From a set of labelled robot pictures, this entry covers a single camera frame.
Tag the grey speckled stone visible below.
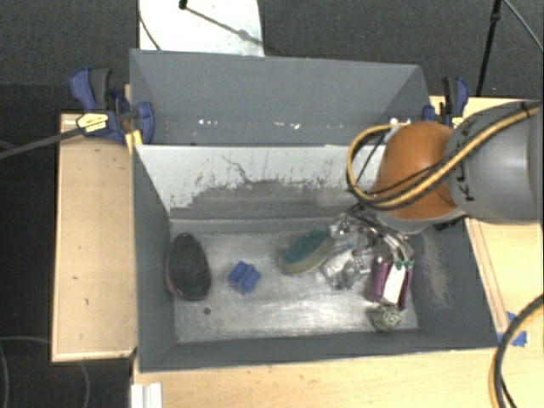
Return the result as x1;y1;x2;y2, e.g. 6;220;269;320
366;304;403;333

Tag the grey metal bin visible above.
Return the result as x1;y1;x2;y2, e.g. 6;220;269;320
128;48;499;371

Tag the green and yellow oval sponge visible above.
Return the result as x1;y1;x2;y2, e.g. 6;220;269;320
278;229;333;276

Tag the blue toy block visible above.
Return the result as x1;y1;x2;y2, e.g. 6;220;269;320
227;261;262;295

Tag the pale wood board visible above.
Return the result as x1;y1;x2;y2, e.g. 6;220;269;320
51;109;140;363

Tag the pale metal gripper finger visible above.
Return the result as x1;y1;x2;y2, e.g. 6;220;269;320
334;264;371;291
322;251;363;278

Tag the black oval brush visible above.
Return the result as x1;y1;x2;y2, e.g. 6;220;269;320
165;232;213;302

